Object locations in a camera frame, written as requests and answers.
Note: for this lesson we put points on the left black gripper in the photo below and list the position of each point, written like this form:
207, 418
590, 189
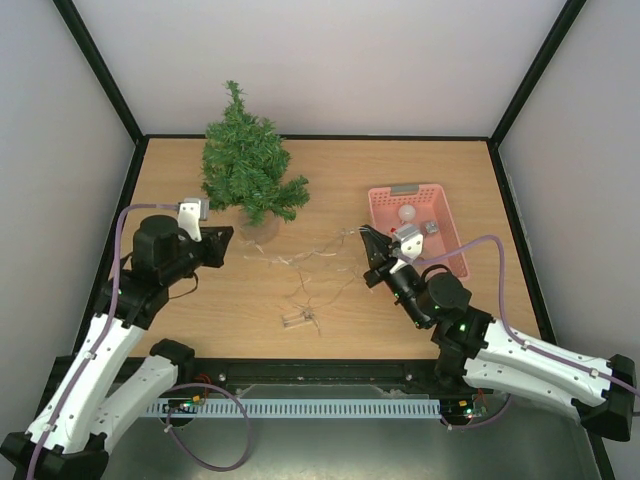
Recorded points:
216, 251

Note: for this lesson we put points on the light blue cable duct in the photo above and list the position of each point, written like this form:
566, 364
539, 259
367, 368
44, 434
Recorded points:
314, 409

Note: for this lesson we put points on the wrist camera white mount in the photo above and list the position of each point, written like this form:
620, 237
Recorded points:
191, 212
407, 243

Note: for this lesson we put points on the clear string lights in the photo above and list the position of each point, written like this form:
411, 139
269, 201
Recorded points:
316, 276

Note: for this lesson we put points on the silver gift box ornament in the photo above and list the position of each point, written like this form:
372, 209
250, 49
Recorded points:
431, 228

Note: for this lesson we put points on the black aluminium rail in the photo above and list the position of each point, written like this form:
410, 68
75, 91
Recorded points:
409, 376

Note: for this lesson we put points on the pink plastic basket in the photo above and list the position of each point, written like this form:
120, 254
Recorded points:
430, 203

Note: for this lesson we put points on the small green christmas tree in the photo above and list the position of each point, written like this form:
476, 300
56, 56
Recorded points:
244, 164

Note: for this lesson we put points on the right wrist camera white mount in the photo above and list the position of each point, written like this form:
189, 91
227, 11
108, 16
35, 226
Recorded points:
407, 243

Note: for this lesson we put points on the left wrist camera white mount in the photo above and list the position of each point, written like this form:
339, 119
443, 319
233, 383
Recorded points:
191, 212

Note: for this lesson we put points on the white ball ornament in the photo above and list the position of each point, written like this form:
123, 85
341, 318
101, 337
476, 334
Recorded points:
406, 213

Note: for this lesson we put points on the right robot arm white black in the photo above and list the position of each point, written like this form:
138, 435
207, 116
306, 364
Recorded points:
483, 351

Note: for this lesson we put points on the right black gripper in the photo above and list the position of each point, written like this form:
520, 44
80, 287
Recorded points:
381, 262

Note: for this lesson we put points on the clear battery box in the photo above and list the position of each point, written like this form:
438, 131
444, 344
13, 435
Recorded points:
297, 319

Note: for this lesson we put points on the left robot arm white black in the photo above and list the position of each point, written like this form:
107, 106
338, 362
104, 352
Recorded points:
78, 429

